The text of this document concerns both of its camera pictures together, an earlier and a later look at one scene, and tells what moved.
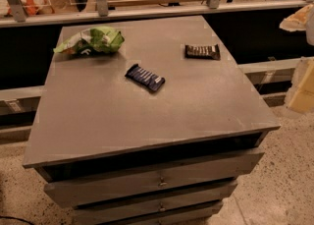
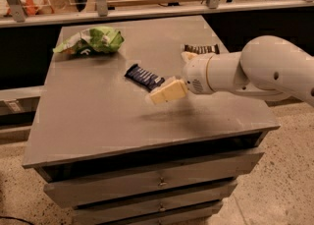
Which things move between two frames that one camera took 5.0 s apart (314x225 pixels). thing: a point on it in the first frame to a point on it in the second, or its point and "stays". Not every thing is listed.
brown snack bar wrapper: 202,51 stays
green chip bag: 96,40 stays
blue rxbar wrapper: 151,81 stays
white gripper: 310,32 to 194,74
